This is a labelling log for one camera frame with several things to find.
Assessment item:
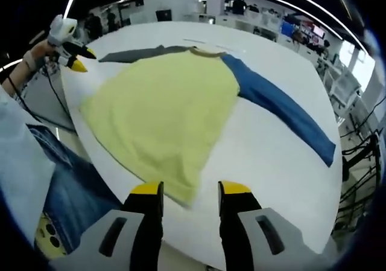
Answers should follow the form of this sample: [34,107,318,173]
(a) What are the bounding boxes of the pink wall screen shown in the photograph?
[312,24,327,39]

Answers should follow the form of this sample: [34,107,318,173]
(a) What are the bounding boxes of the black metal stand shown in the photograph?
[339,129,382,220]

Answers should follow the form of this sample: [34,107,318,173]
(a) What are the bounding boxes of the yellow block with holes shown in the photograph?
[35,212,75,259]

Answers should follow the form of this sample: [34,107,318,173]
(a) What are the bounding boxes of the blue storage box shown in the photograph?
[281,21,296,39]

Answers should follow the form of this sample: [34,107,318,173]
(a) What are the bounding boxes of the short ceiling light strip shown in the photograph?
[64,0,76,21]

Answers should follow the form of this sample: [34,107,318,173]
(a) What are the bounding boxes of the white mesh office chair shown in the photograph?
[327,61,362,110]

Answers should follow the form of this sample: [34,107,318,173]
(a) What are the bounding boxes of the person's blue jeans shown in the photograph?
[25,123,123,255]

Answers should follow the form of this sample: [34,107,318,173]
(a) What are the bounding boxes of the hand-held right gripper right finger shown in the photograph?
[217,179,314,271]

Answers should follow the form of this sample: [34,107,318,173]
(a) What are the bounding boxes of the white cabinet row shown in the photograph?
[217,10,322,65]

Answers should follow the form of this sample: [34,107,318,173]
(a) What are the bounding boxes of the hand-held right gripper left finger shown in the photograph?
[71,180,165,271]

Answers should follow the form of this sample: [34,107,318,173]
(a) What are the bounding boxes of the person's left hand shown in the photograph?
[23,40,60,71]

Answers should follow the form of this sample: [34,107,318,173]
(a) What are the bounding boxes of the black cable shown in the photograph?
[7,61,77,132]

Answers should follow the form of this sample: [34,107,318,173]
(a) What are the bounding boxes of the black waste bin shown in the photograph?
[155,9,172,23]

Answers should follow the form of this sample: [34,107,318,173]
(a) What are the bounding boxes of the yellow raglan garment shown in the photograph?
[78,43,337,207]

